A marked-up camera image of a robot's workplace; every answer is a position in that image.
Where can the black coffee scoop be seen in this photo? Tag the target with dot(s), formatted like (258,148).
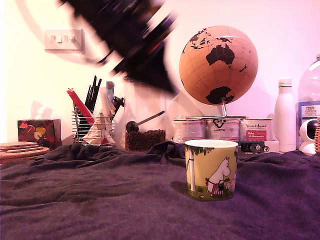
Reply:
(131,126)

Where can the coffee beans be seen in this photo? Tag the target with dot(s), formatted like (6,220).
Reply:
(145,140)

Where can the clear jar with white lid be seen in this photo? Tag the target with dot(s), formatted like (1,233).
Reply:
(150,105)

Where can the blue orange packet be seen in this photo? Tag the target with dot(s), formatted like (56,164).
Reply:
(110,92)

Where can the white paper sleeve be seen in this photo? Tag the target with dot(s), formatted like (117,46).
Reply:
(105,100)

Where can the black stick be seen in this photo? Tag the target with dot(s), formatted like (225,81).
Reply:
(88,95)
(93,87)
(98,87)

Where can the cork globe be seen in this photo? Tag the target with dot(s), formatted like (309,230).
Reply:
(217,80)

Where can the pink label tin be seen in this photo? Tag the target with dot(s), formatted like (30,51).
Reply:
(187,130)

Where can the red paper packet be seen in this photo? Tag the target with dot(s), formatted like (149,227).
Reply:
(80,105)

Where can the metal globe stand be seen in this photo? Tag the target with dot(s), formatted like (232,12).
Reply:
(224,107)

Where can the crumpled white paper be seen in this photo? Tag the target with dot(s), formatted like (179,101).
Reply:
(92,136)

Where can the yellow cartoon print mug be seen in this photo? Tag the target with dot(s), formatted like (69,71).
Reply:
(200,175)

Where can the white pot pink label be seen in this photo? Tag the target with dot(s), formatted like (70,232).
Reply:
(257,130)

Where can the floral tissue box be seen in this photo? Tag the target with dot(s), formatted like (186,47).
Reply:
(50,135)

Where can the small black box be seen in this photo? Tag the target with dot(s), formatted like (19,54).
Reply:
(247,147)

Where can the white tissue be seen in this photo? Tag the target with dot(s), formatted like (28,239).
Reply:
(37,112)

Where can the dark blue cloth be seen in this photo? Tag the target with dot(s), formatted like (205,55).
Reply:
(100,200)

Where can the white metal bottle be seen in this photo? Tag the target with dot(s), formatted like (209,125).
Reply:
(285,115)

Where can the small white box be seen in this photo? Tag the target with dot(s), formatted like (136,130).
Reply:
(273,147)

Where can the square cork coaster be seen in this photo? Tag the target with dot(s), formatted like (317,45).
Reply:
(25,149)
(17,144)

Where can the round cork trivet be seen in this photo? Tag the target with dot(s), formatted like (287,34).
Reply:
(25,155)

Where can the large clear water bottle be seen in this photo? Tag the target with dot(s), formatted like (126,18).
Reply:
(310,82)

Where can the wicker basket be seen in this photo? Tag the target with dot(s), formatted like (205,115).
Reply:
(318,140)

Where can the white wall light switch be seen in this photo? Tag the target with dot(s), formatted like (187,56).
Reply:
(62,46)

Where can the small white round camera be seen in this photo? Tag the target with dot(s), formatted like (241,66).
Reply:
(305,147)

